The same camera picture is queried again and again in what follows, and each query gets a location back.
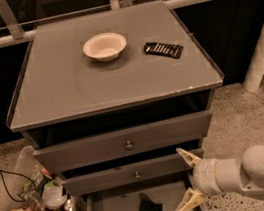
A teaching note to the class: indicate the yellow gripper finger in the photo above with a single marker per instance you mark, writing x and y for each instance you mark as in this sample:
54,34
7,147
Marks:
192,199
188,157

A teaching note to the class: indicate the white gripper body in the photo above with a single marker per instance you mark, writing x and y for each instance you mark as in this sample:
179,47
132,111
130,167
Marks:
205,173

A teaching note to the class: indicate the green yellow sponge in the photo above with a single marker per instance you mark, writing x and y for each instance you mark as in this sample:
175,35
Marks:
147,205

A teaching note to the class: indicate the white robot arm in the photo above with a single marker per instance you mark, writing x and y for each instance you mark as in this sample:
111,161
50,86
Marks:
244,175

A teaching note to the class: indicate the grey middle drawer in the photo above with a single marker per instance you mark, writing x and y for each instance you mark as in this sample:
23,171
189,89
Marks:
124,175

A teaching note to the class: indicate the grey drawer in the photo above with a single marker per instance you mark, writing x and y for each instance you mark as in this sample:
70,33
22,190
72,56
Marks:
124,175
123,143
167,191

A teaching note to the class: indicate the grey top drawer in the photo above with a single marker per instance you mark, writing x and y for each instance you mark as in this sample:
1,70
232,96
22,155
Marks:
123,143

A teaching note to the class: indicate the grey bottom drawer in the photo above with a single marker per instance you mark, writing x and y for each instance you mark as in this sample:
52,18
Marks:
167,191

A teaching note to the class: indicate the grey drawer cabinet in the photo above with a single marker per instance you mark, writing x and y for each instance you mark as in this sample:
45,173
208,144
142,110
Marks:
65,95

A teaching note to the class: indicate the black drill bit case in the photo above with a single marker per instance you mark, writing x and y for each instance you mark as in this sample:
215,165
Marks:
162,49

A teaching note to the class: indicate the white cup in bin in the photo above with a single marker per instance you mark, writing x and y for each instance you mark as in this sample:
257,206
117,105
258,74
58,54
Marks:
53,197

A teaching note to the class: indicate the white paper bowl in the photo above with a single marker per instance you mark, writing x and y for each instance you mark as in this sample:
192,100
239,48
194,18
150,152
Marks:
105,47

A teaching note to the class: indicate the clear plastic bin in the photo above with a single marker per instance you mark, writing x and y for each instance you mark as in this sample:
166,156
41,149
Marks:
27,183

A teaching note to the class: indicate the white pipe post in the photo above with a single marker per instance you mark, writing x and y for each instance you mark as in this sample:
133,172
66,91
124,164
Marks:
261,51

